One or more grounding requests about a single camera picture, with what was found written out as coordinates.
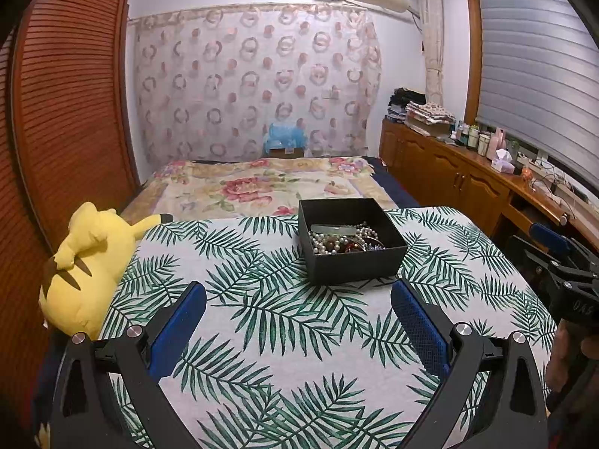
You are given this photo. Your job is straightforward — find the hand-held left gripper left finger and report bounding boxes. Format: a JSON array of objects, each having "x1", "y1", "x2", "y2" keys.
[{"x1": 49, "y1": 281, "x2": 208, "y2": 449}]

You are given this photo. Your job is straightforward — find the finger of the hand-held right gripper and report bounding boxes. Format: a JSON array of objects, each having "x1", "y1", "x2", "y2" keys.
[
  {"x1": 529, "y1": 222, "x2": 586, "y2": 267},
  {"x1": 508, "y1": 234, "x2": 569, "y2": 291}
]

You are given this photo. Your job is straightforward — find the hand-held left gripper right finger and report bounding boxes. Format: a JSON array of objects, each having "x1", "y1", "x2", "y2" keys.
[{"x1": 390, "y1": 278, "x2": 550, "y2": 449}]

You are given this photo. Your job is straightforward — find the black jewelry box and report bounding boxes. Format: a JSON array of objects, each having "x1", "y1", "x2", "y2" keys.
[{"x1": 298, "y1": 197, "x2": 409, "y2": 286}]

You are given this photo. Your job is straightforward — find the pale green jade bangle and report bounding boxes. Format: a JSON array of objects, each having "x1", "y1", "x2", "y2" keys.
[{"x1": 310, "y1": 223, "x2": 362, "y2": 236}]

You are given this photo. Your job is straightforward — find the white pearl necklace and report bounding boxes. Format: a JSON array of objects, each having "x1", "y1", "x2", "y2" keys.
[{"x1": 309, "y1": 224, "x2": 381, "y2": 256}]

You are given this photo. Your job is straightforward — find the person's right hand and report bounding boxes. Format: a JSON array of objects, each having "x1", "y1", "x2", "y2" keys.
[{"x1": 544, "y1": 332, "x2": 599, "y2": 396}]

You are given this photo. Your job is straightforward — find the white power strip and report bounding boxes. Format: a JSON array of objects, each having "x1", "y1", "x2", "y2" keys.
[{"x1": 528, "y1": 161, "x2": 599, "y2": 207}]

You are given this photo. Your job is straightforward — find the pink tissue box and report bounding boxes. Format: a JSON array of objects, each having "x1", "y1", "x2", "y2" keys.
[{"x1": 490, "y1": 148, "x2": 516, "y2": 175}]

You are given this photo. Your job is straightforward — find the leaf print cloth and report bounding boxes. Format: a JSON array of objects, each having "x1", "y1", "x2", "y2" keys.
[{"x1": 95, "y1": 206, "x2": 561, "y2": 449}]

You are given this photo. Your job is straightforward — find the row of toiletry bottles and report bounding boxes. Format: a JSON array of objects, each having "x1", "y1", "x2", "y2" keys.
[{"x1": 453, "y1": 120, "x2": 507, "y2": 161}]

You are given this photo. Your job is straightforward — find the yellow plush toy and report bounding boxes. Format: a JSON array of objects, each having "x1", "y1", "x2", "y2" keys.
[{"x1": 35, "y1": 201, "x2": 174, "y2": 449}]

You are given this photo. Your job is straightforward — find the wooden cabinet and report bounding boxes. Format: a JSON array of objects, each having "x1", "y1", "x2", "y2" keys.
[{"x1": 377, "y1": 118, "x2": 599, "y2": 263}]

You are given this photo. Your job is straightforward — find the dark blue bed sheet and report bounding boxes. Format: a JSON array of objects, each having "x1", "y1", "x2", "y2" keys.
[{"x1": 369, "y1": 156, "x2": 420, "y2": 210}]

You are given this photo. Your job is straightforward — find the floral blanket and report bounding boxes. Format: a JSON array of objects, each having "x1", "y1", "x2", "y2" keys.
[{"x1": 119, "y1": 156, "x2": 399, "y2": 226}]

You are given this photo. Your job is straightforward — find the grey window blind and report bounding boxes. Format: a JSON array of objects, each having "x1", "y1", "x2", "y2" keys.
[{"x1": 474, "y1": 0, "x2": 599, "y2": 184}]

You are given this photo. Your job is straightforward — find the patterned folded cloth stack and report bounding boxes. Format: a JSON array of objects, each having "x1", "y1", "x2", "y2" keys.
[{"x1": 404, "y1": 100, "x2": 458, "y2": 128}]

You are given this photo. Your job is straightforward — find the dark folded clothes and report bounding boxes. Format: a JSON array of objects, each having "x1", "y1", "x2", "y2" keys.
[{"x1": 387, "y1": 86, "x2": 427, "y2": 123}]

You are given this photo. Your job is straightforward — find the blue plastic bag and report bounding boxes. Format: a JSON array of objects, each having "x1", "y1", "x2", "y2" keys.
[{"x1": 263, "y1": 121, "x2": 310, "y2": 151}]

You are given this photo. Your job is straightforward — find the beige lace curtain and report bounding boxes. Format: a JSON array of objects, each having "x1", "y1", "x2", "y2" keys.
[{"x1": 415, "y1": 0, "x2": 447, "y2": 104}]

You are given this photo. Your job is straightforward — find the wooden slatted wardrobe door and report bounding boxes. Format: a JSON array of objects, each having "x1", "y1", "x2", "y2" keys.
[{"x1": 0, "y1": 0, "x2": 142, "y2": 431}]

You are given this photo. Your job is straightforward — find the circle pattern curtain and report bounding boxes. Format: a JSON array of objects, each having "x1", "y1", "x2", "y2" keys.
[{"x1": 128, "y1": 2, "x2": 383, "y2": 163}]

